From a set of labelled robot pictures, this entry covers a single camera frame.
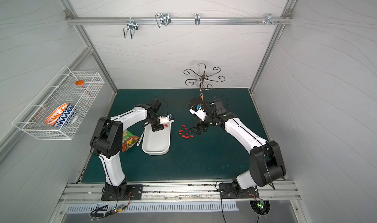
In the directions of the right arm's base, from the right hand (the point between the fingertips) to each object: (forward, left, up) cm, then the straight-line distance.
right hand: (194, 121), depth 83 cm
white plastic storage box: (-9, +22, -11) cm, 27 cm away
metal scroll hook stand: (+20, -5, +15) cm, 26 cm away
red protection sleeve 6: (-2, +7, -15) cm, 17 cm away
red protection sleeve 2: (+4, +6, -15) cm, 17 cm away
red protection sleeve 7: (-8, +2, +2) cm, 8 cm away
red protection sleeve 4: (+6, +8, -15) cm, 17 cm away
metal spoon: (-5, +35, -14) cm, 38 cm away
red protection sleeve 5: (-2, +2, -15) cm, 15 cm away
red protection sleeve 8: (-2, +5, -15) cm, 16 cm away
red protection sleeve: (0, +5, -16) cm, 16 cm away
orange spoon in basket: (+11, +63, +19) cm, 66 cm away
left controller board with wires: (-43, +44, -15) cm, 63 cm away
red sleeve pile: (+5, +20, -14) cm, 24 cm away
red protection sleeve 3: (+2, +9, -14) cm, 17 cm away
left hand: (+3, +22, -12) cm, 25 cm away
